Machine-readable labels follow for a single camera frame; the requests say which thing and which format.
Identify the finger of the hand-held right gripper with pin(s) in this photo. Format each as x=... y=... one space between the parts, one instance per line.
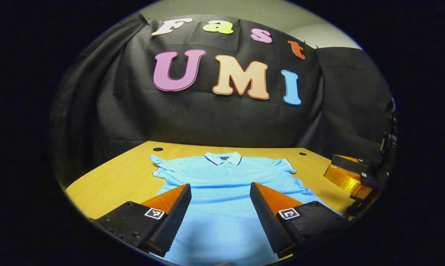
x=355 y=170

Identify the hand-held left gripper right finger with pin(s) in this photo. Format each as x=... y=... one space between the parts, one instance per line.
x=266 y=218

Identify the black backdrop cloth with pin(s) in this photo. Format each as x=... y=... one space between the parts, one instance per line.
x=207 y=118

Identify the light blue T-shirt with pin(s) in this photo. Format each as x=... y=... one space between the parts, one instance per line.
x=222 y=184

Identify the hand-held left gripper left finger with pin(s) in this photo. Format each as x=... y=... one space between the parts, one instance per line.
x=176 y=218

